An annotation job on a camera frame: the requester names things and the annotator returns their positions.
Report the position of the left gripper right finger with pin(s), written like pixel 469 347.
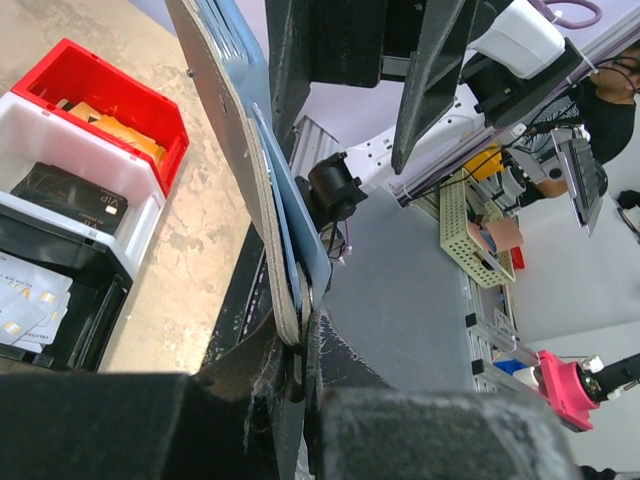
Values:
pixel 358 426

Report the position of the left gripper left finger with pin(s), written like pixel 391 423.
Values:
pixel 215 424

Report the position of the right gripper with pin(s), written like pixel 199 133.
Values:
pixel 359 44

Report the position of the grey card holder wallet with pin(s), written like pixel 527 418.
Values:
pixel 230 73

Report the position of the black plastic bin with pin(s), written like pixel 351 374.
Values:
pixel 99 287

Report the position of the red plastic bin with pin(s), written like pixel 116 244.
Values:
pixel 71 72

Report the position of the white plastic bin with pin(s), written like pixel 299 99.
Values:
pixel 31 134

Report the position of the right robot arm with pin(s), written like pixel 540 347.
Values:
pixel 516 37

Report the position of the white VIP cards pile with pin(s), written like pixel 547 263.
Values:
pixel 34 300

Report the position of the gold cards pile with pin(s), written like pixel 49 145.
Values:
pixel 112 126

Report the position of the black cards pile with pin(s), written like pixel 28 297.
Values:
pixel 73 197

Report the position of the pale green perforated basket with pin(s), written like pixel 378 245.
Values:
pixel 461 228

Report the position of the pink plastic fixture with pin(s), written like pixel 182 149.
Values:
pixel 560 385

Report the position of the small red bin background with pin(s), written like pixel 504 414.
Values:
pixel 517 257

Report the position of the person in black shirt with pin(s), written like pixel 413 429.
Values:
pixel 604 102

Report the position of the keyboard on stand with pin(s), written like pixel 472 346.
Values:
pixel 585 178

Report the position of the aluminium rail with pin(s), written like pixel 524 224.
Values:
pixel 493 337

